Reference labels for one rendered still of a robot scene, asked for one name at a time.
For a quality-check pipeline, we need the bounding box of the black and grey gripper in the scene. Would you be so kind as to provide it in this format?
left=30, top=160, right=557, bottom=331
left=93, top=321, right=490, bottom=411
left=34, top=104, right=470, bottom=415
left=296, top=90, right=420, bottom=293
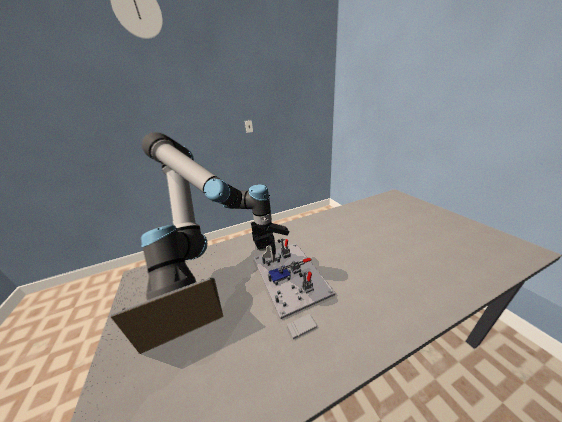
left=251, top=220, right=276, bottom=262

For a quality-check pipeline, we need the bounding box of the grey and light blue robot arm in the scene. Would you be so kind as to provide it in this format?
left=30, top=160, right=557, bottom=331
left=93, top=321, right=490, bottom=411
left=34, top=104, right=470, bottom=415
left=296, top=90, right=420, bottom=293
left=141, top=132, right=272, bottom=300

